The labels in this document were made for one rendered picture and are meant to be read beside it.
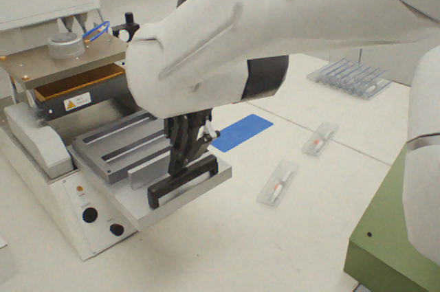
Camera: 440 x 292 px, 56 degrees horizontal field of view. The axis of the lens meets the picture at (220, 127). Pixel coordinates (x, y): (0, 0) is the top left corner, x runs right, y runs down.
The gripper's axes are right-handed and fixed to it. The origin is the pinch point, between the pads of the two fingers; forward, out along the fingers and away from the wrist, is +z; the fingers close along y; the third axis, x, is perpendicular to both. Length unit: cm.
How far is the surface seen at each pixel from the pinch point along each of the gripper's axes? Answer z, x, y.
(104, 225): 27.4, -9.7, -8.5
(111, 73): 9.5, 7.0, -34.6
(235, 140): 35, 40, -16
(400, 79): 109, 243, -33
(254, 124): 36, 51, -18
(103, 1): 28, 35, -87
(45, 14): 6, 2, -57
